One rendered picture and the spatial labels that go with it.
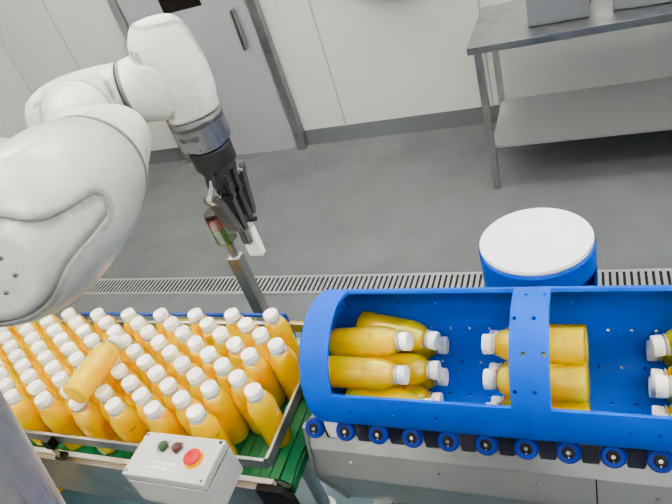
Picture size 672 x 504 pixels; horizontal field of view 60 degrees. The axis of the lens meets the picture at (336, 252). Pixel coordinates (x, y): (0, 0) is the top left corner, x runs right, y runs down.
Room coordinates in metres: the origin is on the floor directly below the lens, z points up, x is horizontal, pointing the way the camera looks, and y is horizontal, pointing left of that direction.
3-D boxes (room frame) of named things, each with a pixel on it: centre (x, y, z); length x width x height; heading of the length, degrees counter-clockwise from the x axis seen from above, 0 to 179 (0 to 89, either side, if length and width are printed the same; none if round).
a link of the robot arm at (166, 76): (0.95, 0.15, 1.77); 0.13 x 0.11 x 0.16; 86
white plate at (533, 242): (1.15, -0.49, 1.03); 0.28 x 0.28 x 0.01
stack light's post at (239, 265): (1.46, 0.28, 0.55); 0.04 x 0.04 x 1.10; 61
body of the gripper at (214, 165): (0.95, 0.14, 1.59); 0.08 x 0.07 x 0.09; 151
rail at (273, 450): (1.00, 0.19, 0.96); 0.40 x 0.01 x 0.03; 151
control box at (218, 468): (0.81, 0.44, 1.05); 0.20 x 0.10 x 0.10; 61
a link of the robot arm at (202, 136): (0.95, 0.14, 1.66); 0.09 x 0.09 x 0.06
